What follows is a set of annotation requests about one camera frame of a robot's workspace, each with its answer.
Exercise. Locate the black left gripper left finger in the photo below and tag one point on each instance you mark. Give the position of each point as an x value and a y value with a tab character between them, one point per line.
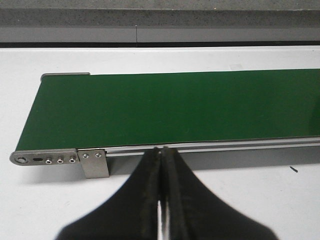
130	214

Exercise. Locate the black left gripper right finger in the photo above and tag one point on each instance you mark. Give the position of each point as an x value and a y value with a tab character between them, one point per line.
195	213

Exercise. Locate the green conveyor belt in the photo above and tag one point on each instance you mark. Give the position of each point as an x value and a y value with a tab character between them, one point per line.
90	111

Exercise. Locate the grey stone counter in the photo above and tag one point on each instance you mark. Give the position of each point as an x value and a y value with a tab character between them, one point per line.
158	23

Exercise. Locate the aluminium conveyor frame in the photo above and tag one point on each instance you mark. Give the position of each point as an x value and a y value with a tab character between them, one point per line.
201	155

